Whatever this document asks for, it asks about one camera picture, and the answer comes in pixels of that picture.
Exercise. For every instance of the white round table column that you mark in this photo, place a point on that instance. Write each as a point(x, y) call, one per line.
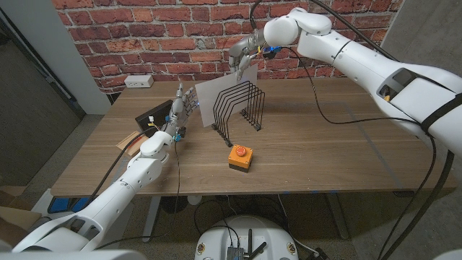
point(195, 199)

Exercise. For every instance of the brown cardboard piece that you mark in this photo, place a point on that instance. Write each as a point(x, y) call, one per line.
point(126, 142)

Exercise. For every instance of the black power plug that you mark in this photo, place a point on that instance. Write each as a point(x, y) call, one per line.
point(319, 254)

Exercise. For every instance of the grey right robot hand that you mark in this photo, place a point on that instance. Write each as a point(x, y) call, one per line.
point(247, 48)

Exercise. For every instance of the orange emergency stop button box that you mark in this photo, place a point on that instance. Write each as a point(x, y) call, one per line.
point(240, 159)

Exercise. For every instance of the white table leg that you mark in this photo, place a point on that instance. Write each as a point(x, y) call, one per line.
point(151, 220)

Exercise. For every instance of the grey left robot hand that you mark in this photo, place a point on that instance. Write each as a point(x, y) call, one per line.
point(177, 108)

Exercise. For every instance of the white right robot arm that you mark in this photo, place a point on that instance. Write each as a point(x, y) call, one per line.
point(364, 61)

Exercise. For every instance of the white power outlet strip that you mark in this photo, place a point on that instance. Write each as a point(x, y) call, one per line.
point(138, 81)

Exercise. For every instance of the grey table leg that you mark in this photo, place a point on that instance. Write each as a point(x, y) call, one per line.
point(337, 216)

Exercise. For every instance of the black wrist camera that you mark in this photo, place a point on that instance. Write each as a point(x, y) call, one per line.
point(181, 132)
point(270, 53)

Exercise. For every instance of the red brick print backdrop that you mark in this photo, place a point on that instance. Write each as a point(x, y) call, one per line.
point(180, 36)

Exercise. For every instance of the grey module with black antennas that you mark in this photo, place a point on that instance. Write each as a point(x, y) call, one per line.
point(234, 252)

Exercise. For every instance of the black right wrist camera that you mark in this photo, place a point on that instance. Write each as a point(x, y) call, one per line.
point(270, 53)

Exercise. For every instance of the white paper file sheet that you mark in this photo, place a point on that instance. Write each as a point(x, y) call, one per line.
point(211, 99)

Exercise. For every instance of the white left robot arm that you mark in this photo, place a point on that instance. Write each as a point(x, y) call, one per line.
point(119, 191)

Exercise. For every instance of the brown cardboard box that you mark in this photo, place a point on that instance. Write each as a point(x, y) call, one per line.
point(18, 216)

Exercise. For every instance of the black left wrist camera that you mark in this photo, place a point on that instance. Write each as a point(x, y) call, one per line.
point(181, 132)

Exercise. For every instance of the black rectangular box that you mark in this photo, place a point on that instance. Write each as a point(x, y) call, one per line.
point(153, 113)

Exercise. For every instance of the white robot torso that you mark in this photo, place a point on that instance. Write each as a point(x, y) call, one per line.
point(216, 238)

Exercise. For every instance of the dark grey perforated panel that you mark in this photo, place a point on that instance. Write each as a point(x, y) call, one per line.
point(29, 108)

